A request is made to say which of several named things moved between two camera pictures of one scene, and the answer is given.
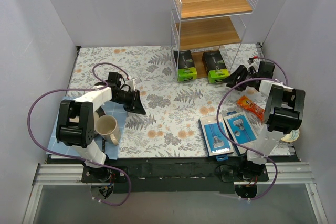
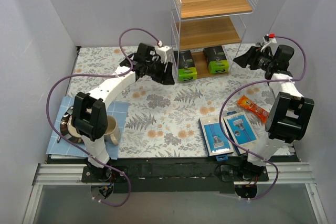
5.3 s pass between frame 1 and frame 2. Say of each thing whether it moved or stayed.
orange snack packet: stayed
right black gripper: moved
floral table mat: stayed
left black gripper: moved
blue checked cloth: stayed
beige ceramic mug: stayed
